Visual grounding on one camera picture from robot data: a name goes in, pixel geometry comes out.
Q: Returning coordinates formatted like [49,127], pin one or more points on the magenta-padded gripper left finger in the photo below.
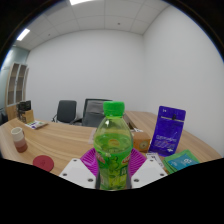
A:
[78,171]

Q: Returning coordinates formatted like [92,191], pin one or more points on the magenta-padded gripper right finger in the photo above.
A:
[148,170]

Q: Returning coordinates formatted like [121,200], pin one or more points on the green drink bottle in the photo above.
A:
[113,146]

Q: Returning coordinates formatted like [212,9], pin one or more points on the orange cardboard box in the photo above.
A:
[141,141]

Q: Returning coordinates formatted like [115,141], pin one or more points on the green flat pack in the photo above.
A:
[181,161]

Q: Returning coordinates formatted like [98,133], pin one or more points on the flat round red coaster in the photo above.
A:
[43,163]

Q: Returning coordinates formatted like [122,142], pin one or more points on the sheet with round print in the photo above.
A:
[92,136]

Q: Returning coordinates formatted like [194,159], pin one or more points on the purple standing bag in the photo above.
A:
[168,131]

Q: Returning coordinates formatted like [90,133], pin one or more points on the wooden side desk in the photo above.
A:
[141,120]

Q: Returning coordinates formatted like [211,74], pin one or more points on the grey mesh office chair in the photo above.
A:
[92,113]

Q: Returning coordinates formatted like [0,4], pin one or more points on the black office chair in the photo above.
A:
[66,111]

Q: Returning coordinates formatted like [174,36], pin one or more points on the white and brown cup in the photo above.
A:
[19,140]

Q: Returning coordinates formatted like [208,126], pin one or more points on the brown cardboard box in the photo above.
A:
[28,117]

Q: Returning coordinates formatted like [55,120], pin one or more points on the black box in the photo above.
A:
[24,106]

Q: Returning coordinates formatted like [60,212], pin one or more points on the dark armchair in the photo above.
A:
[2,118]

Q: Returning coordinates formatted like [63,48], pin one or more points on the wooden shelf unit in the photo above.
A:
[16,88]

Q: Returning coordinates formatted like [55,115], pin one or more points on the ceiling light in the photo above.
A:
[80,1]
[23,34]

